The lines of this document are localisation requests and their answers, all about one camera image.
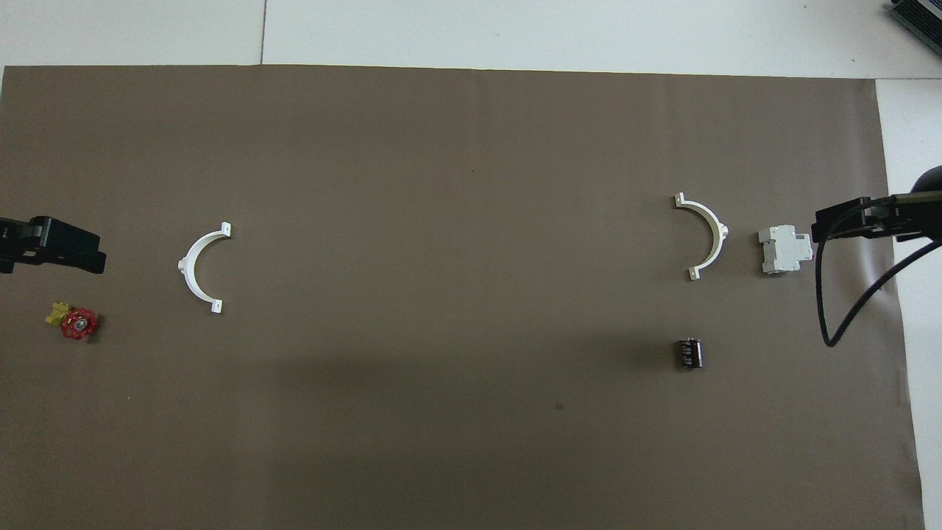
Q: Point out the grey ribbed electronics box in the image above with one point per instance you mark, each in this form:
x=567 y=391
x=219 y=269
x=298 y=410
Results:
x=923 y=15

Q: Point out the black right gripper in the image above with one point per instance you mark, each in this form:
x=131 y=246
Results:
x=916 y=217

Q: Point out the brown paper table mat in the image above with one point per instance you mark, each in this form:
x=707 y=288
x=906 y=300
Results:
x=471 y=147

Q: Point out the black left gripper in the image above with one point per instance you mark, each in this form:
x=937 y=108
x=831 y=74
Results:
x=15 y=230

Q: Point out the white circuit breaker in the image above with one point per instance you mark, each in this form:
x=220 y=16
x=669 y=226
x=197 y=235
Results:
x=784 y=250

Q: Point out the black cylindrical capacitor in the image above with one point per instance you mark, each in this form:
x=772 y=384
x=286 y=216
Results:
x=689 y=354

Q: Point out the red handwheel brass valve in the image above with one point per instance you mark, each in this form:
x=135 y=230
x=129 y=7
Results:
x=78 y=324

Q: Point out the white half pipe clamp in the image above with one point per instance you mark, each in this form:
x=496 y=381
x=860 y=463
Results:
x=712 y=234
x=193 y=259

